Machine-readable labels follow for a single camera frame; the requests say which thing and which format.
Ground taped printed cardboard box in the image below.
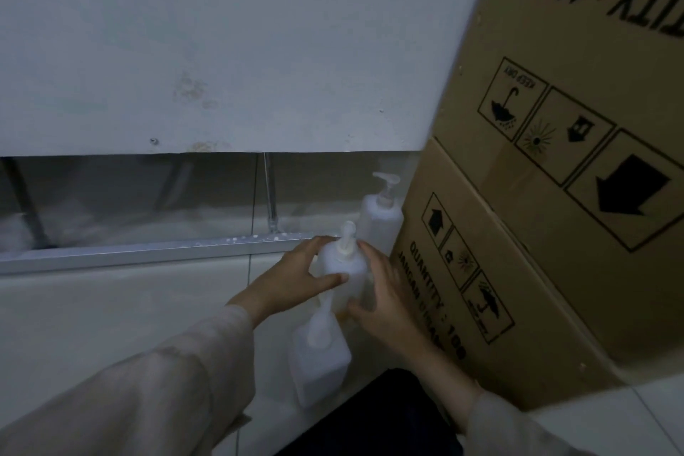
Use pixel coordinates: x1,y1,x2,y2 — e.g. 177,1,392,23
429,0,684,367

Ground black zip case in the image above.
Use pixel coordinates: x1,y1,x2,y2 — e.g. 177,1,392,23
276,367,467,456

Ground tall printed cardboard box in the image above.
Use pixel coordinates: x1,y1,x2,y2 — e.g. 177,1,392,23
388,136,627,414

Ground person's right forearm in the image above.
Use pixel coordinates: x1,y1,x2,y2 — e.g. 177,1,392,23
403,332,591,456

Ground white capped bottle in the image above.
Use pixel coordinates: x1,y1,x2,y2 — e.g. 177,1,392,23
316,219,378,324

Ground person's left hand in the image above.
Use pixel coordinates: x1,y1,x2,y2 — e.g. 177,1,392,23
228,234,351,327

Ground white pump bottle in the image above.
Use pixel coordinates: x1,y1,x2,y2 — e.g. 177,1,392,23
287,294,353,410
356,171,406,260

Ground person's right hand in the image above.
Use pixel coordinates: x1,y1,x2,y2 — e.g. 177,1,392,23
346,240,430,361

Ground person's left forearm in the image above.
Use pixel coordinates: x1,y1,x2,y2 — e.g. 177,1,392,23
0,304,259,456

